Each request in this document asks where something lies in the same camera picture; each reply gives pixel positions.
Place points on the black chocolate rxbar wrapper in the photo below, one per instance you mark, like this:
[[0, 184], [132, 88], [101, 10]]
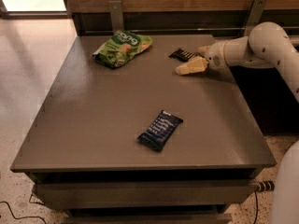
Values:
[[183, 55]]

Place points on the blue blueberry rxbar wrapper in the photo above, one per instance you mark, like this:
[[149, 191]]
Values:
[[160, 130]]

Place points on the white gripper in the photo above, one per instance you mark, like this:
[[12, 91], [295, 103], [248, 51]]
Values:
[[215, 56]]

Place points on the grey drawer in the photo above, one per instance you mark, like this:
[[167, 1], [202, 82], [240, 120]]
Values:
[[160, 219], [142, 194]]

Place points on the grey drawer cabinet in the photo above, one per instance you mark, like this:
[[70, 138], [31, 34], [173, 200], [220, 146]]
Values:
[[86, 129]]

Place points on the lower grey drawer front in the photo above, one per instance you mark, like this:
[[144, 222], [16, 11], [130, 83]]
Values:
[[160, 219]]

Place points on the green chip bag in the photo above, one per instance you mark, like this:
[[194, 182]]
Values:
[[121, 48]]

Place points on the metal bracket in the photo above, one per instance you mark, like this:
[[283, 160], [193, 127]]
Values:
[[254, 16], [116, 15]]

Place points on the right metal bracket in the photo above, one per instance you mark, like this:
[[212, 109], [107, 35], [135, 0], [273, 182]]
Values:
[[254, 16]]

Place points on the upper grey drawer front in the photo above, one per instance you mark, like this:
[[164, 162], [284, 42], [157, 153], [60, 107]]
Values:
[[142, 194]]

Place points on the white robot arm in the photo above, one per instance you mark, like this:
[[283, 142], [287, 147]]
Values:
[[266, 43]]

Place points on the left metal bracket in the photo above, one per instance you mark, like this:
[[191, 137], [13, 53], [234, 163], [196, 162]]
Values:
[[116, 15]]

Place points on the black white striped handle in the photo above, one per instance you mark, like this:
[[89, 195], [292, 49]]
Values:
[[266, 186]]

